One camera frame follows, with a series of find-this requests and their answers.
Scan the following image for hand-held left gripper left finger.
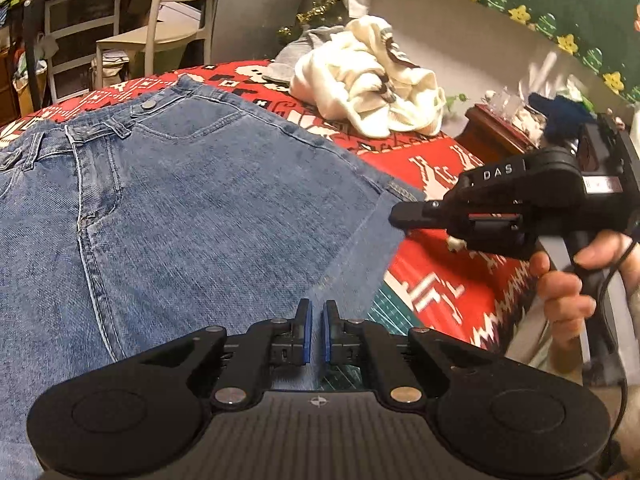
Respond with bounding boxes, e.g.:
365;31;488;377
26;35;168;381
125;299;313;411

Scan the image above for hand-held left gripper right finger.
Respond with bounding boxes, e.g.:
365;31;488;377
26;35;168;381
322;300;506;408

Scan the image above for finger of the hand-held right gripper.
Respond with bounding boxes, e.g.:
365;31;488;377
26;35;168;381
390;199;451;230

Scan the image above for blue denim shorts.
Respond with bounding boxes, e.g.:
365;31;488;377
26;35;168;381
0;74;426;480

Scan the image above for person's right hand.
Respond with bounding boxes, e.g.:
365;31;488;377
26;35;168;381
529;231;640;378

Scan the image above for green cutting mat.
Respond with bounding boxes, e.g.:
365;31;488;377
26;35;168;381
320;280;426;391

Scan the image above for dark wooden nightstand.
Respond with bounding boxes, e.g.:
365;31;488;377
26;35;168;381
465;102;541;161

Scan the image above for red patterned blanket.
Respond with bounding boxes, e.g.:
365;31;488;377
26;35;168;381
0;57;531;351

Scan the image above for dark blue cloth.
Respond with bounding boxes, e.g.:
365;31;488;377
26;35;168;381
527;91;596;143

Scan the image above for white knit sweater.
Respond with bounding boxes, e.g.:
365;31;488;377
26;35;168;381
289;15;447;137

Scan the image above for grey cloth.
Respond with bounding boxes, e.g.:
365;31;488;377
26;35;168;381
262;25;346;86

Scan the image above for tinsel decorated small tree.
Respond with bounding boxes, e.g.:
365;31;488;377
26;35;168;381
277;0;346;41

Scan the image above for grey refrigerator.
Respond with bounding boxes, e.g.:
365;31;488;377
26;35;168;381
210;0;311;63

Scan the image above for cream plastic chair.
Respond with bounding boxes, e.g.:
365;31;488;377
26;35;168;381
95;0;226;88

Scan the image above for white drawer unit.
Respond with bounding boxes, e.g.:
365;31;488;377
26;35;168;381
42;0;123;103

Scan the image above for cluttered dark desk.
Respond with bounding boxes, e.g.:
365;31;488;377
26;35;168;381
0;0;151;111

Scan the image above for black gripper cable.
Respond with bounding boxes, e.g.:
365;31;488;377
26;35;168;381
597;240;633;466

